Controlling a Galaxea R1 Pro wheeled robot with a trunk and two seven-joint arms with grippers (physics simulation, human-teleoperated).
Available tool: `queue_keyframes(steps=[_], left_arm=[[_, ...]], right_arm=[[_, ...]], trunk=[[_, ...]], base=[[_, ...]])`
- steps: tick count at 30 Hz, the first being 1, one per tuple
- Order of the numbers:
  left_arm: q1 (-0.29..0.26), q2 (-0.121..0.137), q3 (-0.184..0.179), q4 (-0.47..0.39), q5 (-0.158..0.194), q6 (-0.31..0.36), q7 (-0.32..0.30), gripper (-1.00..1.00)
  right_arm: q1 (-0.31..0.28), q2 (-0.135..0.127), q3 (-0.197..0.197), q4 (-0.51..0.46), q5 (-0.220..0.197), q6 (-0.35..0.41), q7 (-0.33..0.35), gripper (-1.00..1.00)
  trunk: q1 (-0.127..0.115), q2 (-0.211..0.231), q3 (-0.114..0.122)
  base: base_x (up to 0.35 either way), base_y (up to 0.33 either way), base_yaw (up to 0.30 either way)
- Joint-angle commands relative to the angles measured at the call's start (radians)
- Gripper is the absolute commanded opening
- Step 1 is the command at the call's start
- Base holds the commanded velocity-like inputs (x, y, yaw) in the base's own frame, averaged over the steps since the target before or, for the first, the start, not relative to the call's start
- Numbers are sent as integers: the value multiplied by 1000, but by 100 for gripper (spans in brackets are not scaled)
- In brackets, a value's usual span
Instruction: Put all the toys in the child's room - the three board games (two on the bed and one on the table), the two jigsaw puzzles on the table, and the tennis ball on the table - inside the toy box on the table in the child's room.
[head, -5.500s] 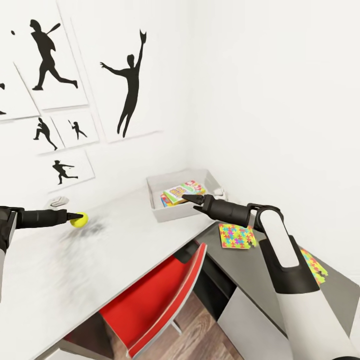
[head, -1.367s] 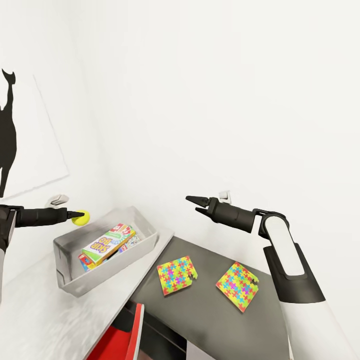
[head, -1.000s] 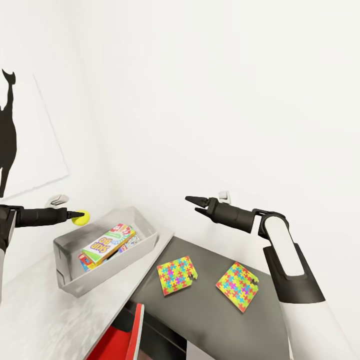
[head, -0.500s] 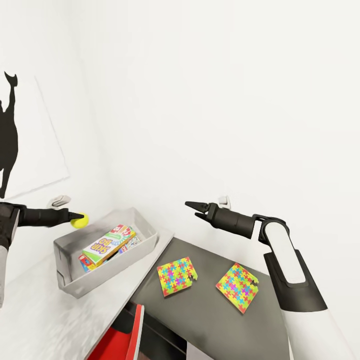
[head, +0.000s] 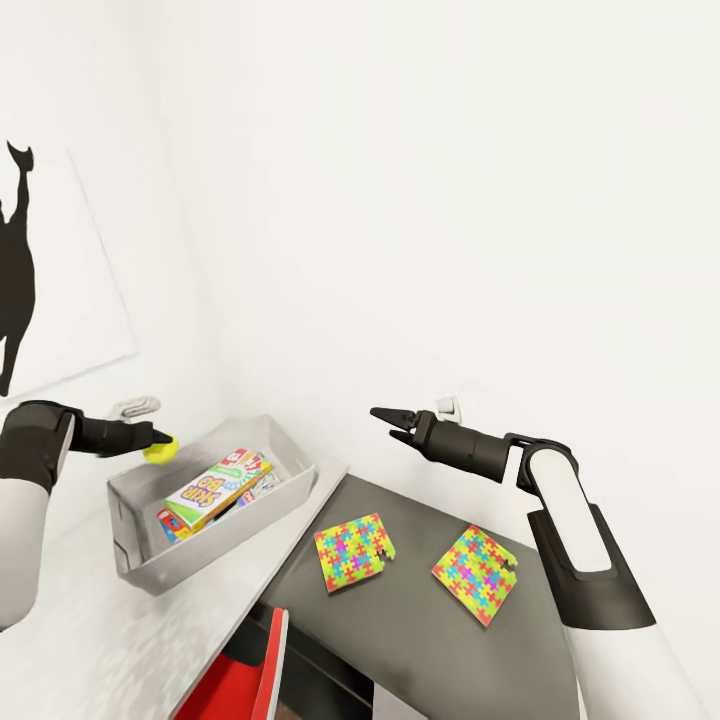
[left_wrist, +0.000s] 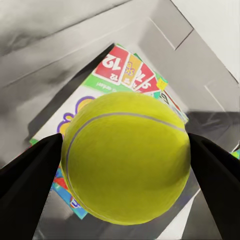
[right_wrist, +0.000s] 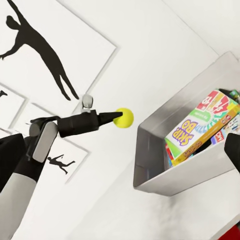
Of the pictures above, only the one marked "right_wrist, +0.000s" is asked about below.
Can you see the board game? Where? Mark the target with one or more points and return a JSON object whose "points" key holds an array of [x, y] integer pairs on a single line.
{"points": [[214, 112], [233, 126], [171, 164]]}

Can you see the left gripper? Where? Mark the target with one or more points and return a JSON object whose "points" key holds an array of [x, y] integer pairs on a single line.
{"points": [[91, 121]]}

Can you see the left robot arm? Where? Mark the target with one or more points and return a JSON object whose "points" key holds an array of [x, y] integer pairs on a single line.
{"points": [[17, 193]]}

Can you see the tennis ball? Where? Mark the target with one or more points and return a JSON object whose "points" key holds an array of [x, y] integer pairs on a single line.
{"points": [[125, 120]]}

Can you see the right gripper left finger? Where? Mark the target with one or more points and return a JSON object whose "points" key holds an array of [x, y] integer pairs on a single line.
{"points": [[12, 150]]}

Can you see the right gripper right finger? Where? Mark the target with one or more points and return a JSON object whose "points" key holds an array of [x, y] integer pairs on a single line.
{"points": [[232, 149]]}

